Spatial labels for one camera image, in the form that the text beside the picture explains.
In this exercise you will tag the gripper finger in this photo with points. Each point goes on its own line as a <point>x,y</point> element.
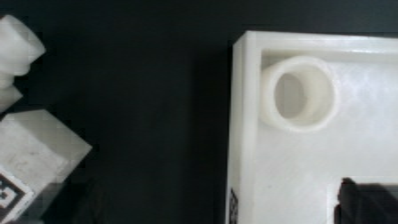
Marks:
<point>367,203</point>

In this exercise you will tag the white square tabletop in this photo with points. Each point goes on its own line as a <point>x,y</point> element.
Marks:
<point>314,129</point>

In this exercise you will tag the white table leg with tag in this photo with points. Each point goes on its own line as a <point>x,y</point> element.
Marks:
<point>42,147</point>

